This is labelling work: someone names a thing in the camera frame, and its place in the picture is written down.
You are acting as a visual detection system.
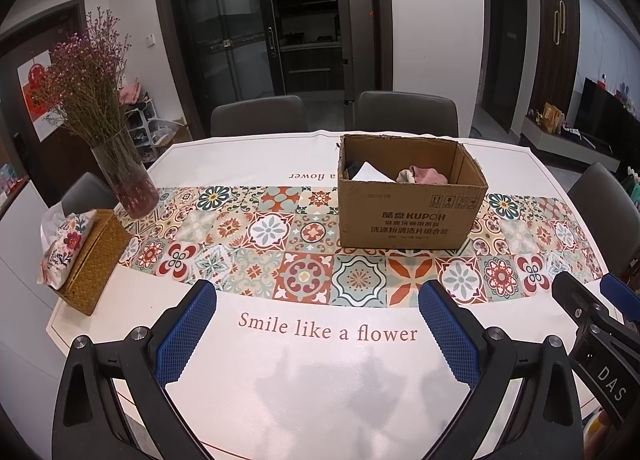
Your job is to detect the grey dining chair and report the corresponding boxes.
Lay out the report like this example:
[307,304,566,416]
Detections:
[567,162,640,281]
[60,172,119,217]
[354,91,459,138]
[210,95,307,138]

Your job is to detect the white red wall poster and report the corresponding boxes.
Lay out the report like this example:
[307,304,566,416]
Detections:
[17,50,66,142]

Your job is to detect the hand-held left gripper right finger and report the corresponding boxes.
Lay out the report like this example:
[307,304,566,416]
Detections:
[418,279,583,460]

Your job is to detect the floral tissue pack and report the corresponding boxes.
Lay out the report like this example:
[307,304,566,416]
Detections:
[36,212,98,287]

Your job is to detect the dark glass sliding door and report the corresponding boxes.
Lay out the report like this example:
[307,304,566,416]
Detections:
[150,0,391,137]

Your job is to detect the woven tissue box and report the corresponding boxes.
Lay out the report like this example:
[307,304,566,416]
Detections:
[57,209,133,317]

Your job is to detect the yellow box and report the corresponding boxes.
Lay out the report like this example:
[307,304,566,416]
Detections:
[542,102,564,132]

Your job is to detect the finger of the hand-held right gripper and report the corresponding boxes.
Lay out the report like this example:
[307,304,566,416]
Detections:
[599,272,640,326]
[551,271,623,341]

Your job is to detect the white shoe rack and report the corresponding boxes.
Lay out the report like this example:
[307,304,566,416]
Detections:
[119,80,167,162]

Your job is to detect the pink fluffy cloth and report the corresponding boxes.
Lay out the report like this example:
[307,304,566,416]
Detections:
[397,165,449,186]

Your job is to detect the glass vase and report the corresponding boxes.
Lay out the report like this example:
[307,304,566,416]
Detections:
[91,132,161,220]

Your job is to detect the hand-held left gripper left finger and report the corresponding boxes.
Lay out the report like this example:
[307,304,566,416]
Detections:
[52,279,218,460]

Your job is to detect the black television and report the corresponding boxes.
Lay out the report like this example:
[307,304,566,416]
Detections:
[572,77,640,162]

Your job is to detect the dark door with gold handle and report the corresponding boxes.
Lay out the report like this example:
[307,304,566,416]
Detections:
[535,0,582,107]

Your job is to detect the white cleaning cloth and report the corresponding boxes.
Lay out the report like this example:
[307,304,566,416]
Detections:
[352,161,397,182]

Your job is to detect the dried pink flowers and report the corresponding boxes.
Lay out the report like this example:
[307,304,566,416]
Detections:
[32,7,133,151]

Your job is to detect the grey television cabinet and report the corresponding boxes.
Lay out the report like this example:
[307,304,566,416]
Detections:
[520,115,622,174]

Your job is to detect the brown cardboard box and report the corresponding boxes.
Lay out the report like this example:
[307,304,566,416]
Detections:
[337,134,489,251]

